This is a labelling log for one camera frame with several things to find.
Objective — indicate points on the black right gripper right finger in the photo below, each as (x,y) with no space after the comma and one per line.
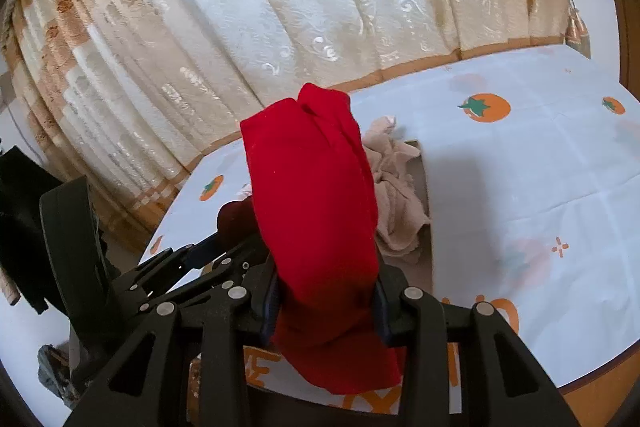
(464,366)

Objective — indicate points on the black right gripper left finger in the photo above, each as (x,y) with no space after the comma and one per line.
(146,380)

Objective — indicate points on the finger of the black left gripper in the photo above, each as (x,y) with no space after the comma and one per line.
(183,274)

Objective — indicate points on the bright red underwear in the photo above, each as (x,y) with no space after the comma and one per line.
(331,342)

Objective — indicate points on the beige dotted underwear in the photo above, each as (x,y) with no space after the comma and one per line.
(401,214)

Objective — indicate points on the dark red underwear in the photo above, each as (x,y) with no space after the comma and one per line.
(236,222)

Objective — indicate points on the dark hanging clothes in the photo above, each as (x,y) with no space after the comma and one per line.
(24,254)

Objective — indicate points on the white board on bed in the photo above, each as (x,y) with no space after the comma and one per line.
(316,209)

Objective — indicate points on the white bedsheet orange fruit print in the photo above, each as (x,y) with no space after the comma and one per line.
(531,179)

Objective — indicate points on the cream and orange curtain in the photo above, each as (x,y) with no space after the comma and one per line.
(133,93)

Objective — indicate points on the curtain tassel tieback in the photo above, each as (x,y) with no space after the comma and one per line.
(577,34)

